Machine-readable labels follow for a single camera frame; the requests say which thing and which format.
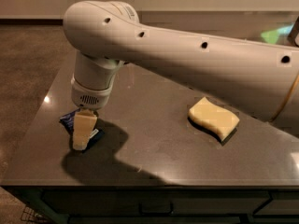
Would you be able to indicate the yellow sponge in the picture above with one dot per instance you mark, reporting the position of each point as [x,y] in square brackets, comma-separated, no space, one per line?
[214,118]

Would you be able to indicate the dark cabinet drawer front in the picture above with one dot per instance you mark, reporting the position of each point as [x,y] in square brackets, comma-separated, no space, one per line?
[150,203]

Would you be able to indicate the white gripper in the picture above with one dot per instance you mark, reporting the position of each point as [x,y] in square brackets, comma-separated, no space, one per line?
[89,97]

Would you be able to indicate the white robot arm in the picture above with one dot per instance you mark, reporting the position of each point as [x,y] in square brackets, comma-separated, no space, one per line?
[257,78]

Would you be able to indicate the blue rxbar blueberry packet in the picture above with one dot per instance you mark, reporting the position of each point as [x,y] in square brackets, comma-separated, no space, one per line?
[68,121]

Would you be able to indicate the wire basket on floor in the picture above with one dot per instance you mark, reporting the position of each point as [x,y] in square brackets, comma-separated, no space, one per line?
[30,216]

